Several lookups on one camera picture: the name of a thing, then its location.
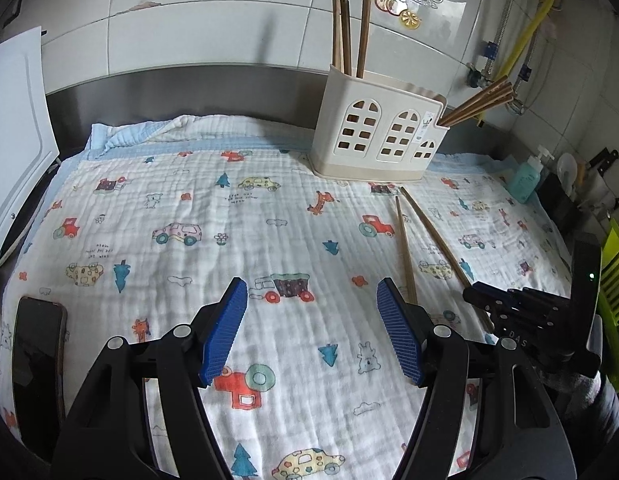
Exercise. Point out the black smartphone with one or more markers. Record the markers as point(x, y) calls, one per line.
point(37, 364)

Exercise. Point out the white cutting board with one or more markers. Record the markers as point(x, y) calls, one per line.
point(27, 142)

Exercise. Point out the dark wooden chopstick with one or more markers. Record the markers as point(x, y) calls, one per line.
point(484, 106)
point(504, 95)
point(487, 110)
point(479, 97)

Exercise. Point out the metal gas valve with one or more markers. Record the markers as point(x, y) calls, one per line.
point(524, 76)

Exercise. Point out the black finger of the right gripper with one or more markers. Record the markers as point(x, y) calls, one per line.
point(535, 320)

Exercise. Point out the teal soap dispenser bottle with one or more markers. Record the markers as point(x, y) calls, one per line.
point(526, 178)

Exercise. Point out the light wooden chopstick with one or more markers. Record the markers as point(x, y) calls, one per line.
point(363, 38)
point(337, 61)
point(346, 37)
point(412, 293)
point(480, 317)

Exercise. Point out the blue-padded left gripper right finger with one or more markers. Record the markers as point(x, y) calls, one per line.
point(434, 357)

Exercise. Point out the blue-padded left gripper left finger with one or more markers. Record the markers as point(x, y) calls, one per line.
point(184, 361)

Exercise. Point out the beige plastic utensil holder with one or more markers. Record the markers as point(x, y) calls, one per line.
point(376, 128)

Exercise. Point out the green plastic rack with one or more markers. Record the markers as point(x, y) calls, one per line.
point(608, 303)

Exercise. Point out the printed white muslin cloth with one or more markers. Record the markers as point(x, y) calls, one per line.
point(151, 222)

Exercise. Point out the black-handled knife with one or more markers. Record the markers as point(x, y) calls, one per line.
point(603, 161)

